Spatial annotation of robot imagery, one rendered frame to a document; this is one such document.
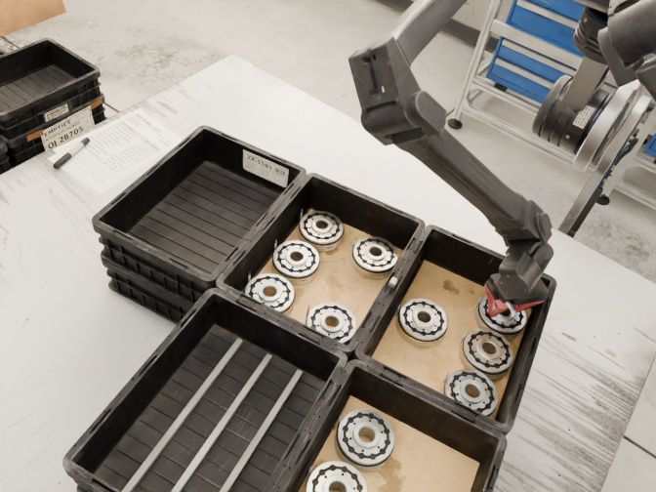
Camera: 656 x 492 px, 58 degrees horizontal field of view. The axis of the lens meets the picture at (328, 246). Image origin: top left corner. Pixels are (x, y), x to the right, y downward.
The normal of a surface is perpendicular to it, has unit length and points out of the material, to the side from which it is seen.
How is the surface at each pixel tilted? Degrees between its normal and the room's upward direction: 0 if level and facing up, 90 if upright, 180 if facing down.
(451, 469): 0
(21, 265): 0
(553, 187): 0
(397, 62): 49
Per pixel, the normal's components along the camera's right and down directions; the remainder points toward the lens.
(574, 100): -0.59, 0.55
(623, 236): 0.12, -0.66
